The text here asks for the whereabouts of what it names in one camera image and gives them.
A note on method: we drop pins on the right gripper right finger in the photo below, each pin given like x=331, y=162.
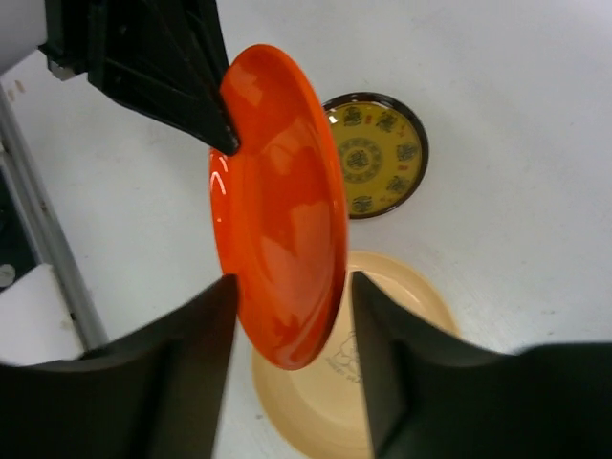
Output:
x=431, y=395

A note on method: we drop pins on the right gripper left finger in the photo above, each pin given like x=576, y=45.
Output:
x=155, y=393

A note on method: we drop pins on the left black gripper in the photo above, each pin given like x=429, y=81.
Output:
x=163, y=59

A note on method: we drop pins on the large beige plate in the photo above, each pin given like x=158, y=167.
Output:
x=319, y=410

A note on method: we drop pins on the yellow patterned black-rimmed plate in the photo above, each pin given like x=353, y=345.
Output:
x=383, y=151

